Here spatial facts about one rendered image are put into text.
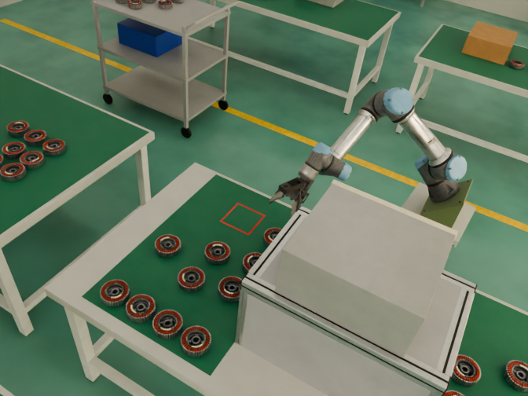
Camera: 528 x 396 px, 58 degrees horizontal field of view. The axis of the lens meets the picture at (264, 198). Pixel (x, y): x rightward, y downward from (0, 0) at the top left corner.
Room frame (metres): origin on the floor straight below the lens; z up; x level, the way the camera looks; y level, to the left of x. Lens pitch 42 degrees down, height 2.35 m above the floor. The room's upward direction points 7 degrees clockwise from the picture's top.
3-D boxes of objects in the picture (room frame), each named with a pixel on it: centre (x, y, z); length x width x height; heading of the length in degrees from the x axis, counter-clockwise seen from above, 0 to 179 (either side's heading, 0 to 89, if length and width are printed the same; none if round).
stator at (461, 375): (0.96, -0.82, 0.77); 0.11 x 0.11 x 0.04
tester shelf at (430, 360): (1.03, -0.36, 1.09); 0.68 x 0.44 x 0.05; 65
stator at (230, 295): (1.20, 0.08, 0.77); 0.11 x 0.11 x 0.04
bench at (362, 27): (4.79, 0.10, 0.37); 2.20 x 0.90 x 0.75; 65
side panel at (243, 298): (1.09, -0.03, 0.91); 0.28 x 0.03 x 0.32; 155
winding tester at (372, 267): (1.03, -0.35, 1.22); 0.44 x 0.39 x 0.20; 65
